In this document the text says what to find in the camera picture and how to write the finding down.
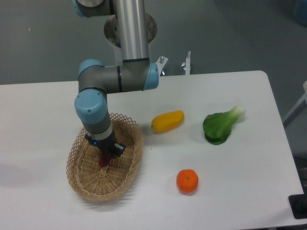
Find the yellow mango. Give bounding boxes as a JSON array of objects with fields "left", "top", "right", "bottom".
[{"left": 151, "top": 110, "right": 185, "bottom": 133}]

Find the purple sweet potato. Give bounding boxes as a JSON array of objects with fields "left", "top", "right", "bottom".
[{"left": 98, "top": 153, "right": 112, "bottom": 168}]

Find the orange tangerine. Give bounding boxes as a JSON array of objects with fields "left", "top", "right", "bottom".
[{"left": 176, "top": 169, "right": 199, "bottom": 193}]

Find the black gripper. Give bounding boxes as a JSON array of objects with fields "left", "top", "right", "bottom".
[{"left": 84, "top": 133, "right": 126, "bottom": 158}]

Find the woven wicker basket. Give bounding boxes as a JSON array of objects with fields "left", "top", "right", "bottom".
[{"left": 66, "top": 113, "right": 144, "bottom": 202}]

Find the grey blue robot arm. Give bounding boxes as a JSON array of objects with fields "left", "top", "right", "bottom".
[{"left": 72, "top": 0, "right": 160, "bottom": 158}]

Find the black box at table edge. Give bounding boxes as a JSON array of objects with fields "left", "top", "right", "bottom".
[{"left": 288, "top": 194, "right": 307, "bottom": 219}]

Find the green bok choy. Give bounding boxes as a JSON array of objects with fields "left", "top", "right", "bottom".
[{"left": 202, "top": 105, "right": 246, "bottom": 145}]

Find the white table leg frame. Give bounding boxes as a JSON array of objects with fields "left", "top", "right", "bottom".
[{"left": 282, "top": 81, "right": 307, "bottom": 128}]

